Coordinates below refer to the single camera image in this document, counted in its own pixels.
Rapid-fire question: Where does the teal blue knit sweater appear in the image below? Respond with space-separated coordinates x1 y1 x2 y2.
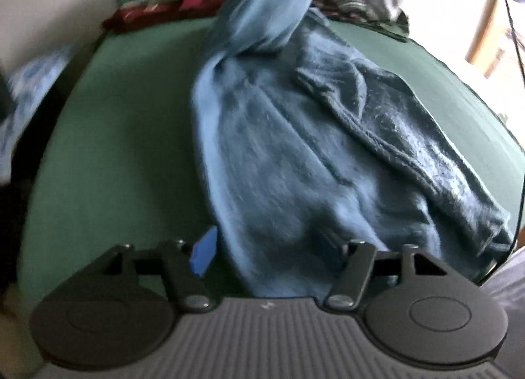
192 0 513 299

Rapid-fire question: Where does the plaid and grey clothes pile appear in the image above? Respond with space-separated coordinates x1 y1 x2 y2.
311 0 409 43

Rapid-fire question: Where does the blue white patterned cloth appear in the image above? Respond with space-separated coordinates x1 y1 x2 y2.
1 44 75 185

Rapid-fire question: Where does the dark red folded garment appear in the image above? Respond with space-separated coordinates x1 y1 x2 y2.
101 0 226 33

